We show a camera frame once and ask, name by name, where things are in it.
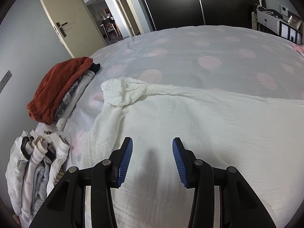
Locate black sliding wardrobe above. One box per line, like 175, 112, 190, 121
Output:
143, 0, 263, 30

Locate beige room door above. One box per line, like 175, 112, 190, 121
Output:
40, 0, 106, 58

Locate picture frame on nightstand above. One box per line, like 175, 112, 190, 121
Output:
287, 15, 301, 29

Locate grey polka dot bedsheet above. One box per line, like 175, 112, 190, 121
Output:
35, 25, 304, 167

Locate white nightstand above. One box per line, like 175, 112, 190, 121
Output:
251, 4, 303, 45

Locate white muslin blanket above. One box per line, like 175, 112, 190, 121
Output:
80, 78, 303, 227

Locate light pink printed pillow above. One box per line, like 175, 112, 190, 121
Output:
293, 44, 304, 56

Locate grey wall switch plate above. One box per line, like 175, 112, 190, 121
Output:
0, 70, 12, 93

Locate folded grey white clothes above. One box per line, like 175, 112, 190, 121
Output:
54, 63, 102, 131

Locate rust red folded sweater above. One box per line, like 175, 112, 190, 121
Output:
27, 57, 93, 125

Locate white folded clothes pile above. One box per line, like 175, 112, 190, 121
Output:
5, 131, 70, 227

